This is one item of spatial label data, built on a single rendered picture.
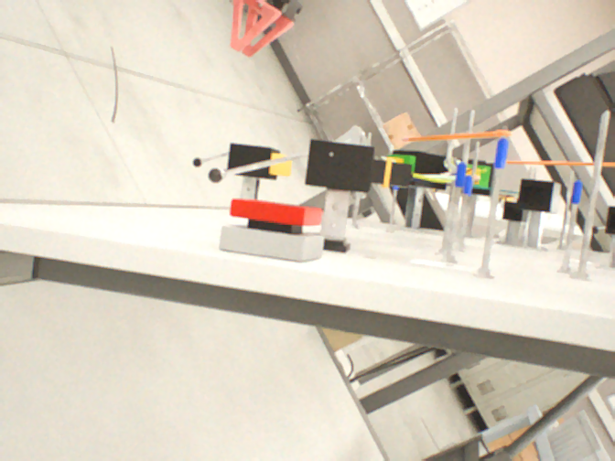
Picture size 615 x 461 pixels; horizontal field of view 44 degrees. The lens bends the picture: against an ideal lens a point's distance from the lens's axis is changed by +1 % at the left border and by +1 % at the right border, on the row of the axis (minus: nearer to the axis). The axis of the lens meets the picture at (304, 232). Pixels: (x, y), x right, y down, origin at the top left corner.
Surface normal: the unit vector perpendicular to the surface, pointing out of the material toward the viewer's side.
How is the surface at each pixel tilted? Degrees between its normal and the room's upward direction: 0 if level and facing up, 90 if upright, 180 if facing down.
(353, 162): 85
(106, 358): 0
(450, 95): 90
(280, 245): 90
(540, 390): 90
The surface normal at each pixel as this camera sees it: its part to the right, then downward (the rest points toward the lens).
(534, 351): -0.25, 0.02
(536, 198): -0.46, -0.01
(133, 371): 0.85, -0.47
